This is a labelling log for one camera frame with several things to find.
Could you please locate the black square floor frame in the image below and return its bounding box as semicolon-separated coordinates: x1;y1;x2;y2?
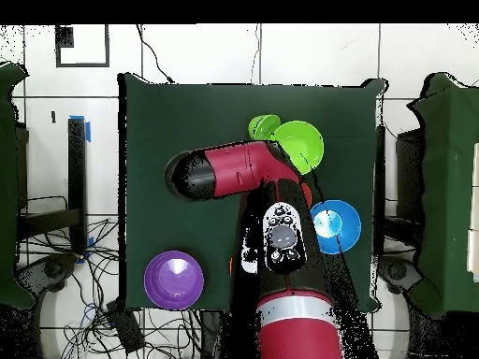
54;24;110;68

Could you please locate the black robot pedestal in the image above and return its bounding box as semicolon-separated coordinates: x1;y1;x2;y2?
199;309;233;359

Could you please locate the tangle of black cables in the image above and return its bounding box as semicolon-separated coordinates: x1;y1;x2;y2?
18;218;203;359

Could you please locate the black metal stand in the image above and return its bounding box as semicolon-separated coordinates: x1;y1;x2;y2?
17;118;88;253

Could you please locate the black floor cable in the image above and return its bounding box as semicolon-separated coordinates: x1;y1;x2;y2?
135;24;176;84

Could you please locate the large green bowl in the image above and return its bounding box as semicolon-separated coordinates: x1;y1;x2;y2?
272;120;326;176

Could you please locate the dark green tablecloth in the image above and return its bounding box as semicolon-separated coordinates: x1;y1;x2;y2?
118;72;386;313

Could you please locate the blue bowl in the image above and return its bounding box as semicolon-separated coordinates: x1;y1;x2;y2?
309;199;363;255

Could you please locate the blue tape strip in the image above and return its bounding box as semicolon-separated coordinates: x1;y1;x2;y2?
69;114;92;143

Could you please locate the black power strip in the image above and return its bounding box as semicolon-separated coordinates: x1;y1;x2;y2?
105;300;146;354

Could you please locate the green cloth side table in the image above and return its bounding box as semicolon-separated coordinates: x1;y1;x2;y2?
407;72;479;319
0;62;35;309

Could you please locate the black box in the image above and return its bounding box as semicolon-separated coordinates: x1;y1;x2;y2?
395;128;425;225

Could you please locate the large purple bowl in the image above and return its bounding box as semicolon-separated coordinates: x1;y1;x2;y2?
143;250;206;311

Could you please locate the black office chair base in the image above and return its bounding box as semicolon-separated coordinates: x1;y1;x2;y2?
16;253;78;296

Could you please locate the small green bowl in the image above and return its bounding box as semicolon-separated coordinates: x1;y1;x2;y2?
247;114;282;142

